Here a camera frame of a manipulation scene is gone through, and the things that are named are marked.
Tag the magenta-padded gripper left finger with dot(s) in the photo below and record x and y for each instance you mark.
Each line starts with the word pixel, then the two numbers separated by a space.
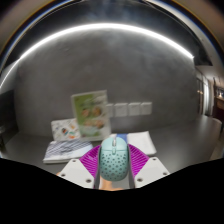
pixel 80 171

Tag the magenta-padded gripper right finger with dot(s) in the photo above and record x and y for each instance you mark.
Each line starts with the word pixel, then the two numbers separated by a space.
pixel 150 170

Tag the mint green computer mouse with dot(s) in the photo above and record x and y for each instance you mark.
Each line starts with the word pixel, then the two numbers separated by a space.
pixel 114 161

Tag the grey striped book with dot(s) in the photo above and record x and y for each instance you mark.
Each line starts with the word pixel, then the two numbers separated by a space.
pixel 65 150

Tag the white book with blue band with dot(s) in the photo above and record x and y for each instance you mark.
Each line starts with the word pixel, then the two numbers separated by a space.
pixel 143 141

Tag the white card with colourful prints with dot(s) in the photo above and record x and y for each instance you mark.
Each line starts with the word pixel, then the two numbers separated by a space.
pixel 65 130

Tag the green picture book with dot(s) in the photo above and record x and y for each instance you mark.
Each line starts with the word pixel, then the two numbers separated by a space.
pixel 90 115

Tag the white ceiling light strip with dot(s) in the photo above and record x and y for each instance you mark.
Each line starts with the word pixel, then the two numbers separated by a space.
pixel 100 25

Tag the white wall socket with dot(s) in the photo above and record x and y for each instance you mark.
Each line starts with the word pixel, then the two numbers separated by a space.
pixel 110 110
pixel 134 108
pixel 146 108
pixel 121 109

